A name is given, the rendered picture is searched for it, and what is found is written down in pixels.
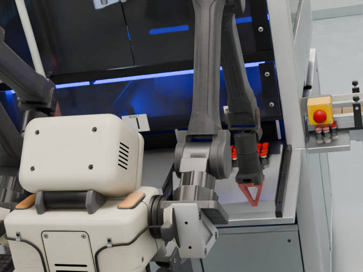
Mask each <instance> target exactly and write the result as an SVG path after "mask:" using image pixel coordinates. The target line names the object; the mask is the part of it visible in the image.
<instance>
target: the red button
mask: <svg viewBox="0 0 363 272"><path fill-rule="evenodd" d="M326 118H327V115H326V112H325V111H323V110H316V111H315V112H314V114H313V120H314V121H315V122H316V123H319V124H321V123H323V122H325V121H326Z"/></svg>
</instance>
